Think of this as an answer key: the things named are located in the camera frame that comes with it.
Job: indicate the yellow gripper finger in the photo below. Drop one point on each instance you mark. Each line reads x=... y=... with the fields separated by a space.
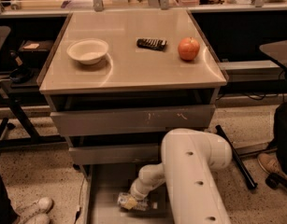
x=130 y=203

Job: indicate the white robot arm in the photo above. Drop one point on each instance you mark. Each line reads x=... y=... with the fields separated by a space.
x=187 y=159

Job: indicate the open bottom grey drawer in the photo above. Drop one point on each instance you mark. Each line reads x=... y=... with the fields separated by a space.
x=107 y=182

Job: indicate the middle grey drawer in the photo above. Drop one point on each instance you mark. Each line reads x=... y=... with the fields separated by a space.
x=116 y=154

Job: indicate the top grey drawer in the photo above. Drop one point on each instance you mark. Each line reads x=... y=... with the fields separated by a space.
x=132 y=120

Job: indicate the grey drawer cabinet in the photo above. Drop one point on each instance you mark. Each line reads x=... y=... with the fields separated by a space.
x=128 y=76

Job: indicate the white sneaker upper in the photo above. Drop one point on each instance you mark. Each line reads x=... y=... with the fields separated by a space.
x=40 y=206

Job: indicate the white sneaker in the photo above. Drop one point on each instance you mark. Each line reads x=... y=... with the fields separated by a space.
x=40 y=206
x=39 y=219

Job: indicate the white sneaker lower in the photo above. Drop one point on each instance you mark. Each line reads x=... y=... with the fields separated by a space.
x=39 y=219

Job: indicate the black floor bar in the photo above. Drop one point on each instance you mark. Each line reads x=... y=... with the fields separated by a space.
x=250 y=183

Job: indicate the brown shoe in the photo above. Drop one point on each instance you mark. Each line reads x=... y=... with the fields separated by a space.
x=270 y=164

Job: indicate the white bowl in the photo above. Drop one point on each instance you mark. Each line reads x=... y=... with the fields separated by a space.
x=88 y=51

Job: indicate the red apple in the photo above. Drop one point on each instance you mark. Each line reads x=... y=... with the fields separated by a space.
x=188 y=48

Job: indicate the black box on shelf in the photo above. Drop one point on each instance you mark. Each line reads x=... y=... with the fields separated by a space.
x=33 y=49

